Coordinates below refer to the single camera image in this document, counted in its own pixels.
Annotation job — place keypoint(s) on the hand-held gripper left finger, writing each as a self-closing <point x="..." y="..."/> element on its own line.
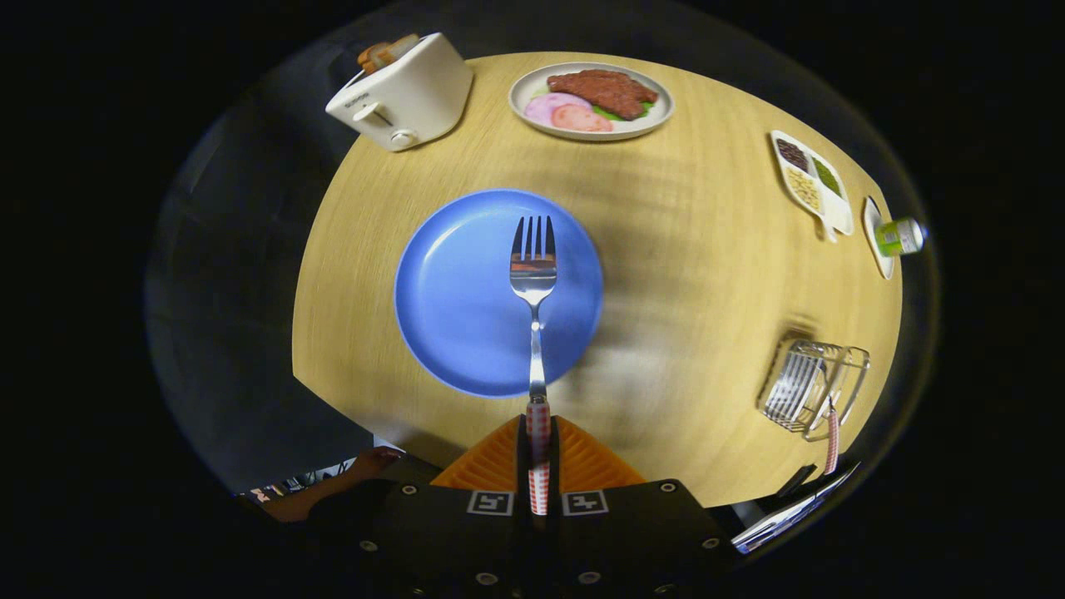
<point x="522" y="453"/>

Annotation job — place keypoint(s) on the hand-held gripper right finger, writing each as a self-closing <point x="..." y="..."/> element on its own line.
<point x="555" y="453"/>

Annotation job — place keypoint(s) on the blue plate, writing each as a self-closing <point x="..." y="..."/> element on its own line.
<point x="458" y="291"/>

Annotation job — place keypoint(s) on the white office desk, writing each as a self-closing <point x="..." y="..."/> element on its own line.
<point x="782" y="520"/>

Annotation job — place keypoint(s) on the salmon pink ham slice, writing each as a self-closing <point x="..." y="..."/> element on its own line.
<point x="582" y="119"/>

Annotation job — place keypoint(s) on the pale pink ham slice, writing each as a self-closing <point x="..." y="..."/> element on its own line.
<point x="541" y="108"/>

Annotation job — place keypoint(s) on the green lettuce leaf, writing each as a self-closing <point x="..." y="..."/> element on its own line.
<point x="647" y="106"/>

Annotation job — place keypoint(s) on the yellow soybeans pile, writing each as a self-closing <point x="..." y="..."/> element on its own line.
<point x="804" y="190"/>

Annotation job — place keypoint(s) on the white oval meat plate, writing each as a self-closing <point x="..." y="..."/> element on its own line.
<point x="524" y="90"/>

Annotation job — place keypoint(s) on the brown steak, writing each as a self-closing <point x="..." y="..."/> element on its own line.
<point x="607" y="91"/>

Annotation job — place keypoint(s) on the white divided tray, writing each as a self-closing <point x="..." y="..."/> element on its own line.
<point x="839" y="218"/>

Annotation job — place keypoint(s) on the white toaster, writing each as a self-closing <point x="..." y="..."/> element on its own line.
<point x="416" y="91"/>

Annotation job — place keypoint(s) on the dark red beans pile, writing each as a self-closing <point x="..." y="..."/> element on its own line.
<point x="792" y="155"/>

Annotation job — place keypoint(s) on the small white dish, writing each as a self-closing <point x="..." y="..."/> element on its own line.
<point x="869" y="237"/>

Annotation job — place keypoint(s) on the green beans pile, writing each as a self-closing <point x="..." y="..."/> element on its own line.
<point x="827" y="176"/>

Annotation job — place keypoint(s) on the green labelled bottle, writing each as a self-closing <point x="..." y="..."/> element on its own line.
<point x="899" y="237"/>

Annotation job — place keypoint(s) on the brown toast slice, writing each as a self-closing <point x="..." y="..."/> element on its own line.
<point x="401" y="47"/>
<point x="372" y="56"/>

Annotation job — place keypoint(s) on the black table bracket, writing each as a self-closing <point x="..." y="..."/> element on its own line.
<point x="797" y="481"/>

